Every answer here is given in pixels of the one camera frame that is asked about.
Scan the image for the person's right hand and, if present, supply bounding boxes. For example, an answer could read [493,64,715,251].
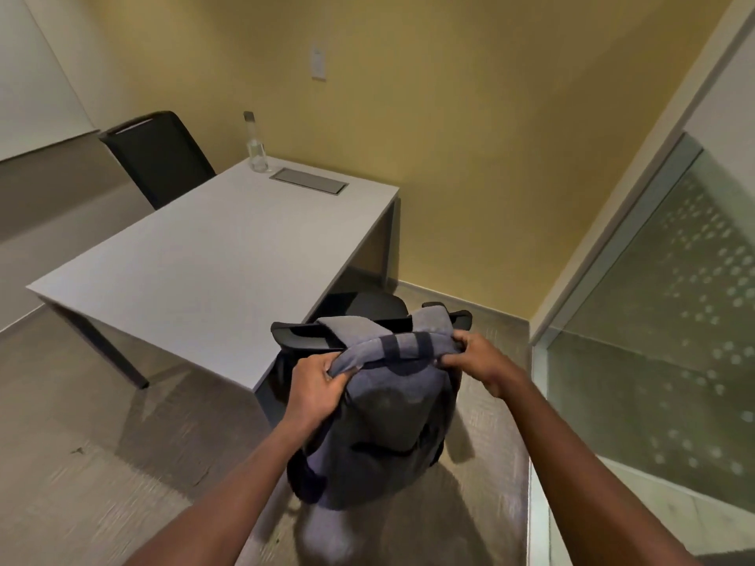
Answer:
[437,330,530,402]

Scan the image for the person's right forearm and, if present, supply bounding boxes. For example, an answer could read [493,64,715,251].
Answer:
[498,374,704,566]

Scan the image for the grey blue backpack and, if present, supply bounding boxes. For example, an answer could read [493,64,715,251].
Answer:
[286,305,464,513]

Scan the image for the black armless chair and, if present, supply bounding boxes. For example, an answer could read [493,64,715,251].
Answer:
[98,110,217,211]

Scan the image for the clear water bottle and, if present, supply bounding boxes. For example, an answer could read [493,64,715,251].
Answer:
[243,110,270,174]

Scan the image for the frosted dotted glass partition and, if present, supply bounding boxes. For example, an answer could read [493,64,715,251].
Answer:
[530,132,755,566]

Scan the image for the black office chair with armrests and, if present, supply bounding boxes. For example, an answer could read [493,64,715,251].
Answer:
[256,291,474,467]

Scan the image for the person's left forearm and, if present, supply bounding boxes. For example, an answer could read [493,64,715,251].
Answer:
[124,410,315,566]

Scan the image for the person's left hand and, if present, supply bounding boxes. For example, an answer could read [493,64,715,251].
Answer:
[282,351,358,434]

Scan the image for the grey table cable hatch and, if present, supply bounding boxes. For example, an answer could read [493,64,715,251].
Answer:
[270,167,349,197]

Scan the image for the grey office table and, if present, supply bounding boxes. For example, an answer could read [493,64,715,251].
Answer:
[26,156,401,393]

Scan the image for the white wall board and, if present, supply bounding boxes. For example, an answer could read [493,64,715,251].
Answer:
[0,0,100,163]

